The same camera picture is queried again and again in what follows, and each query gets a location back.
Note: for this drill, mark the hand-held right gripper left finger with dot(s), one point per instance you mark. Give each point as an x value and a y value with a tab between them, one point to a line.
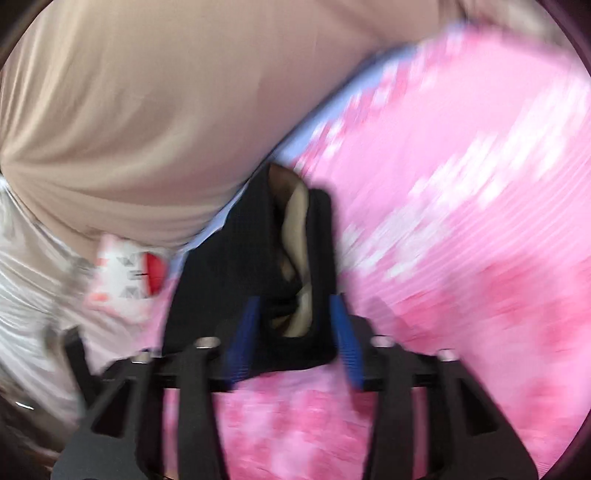
242	341

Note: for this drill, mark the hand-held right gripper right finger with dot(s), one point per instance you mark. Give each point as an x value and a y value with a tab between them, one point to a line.
346	341

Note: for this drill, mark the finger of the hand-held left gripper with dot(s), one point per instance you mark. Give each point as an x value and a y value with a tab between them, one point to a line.
76	364

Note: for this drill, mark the black pants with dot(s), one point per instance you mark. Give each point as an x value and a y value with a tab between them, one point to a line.
203	300

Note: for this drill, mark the white satin cloth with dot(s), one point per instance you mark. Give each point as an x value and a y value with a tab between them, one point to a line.
32	277

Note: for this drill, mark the cat face pillow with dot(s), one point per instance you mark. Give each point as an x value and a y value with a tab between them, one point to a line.
124	277

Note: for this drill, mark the pink rose print bedsheet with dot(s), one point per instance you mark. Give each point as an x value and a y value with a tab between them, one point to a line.
461	230

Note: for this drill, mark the beige headboard cover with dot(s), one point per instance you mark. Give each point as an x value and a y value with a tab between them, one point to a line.
138	115

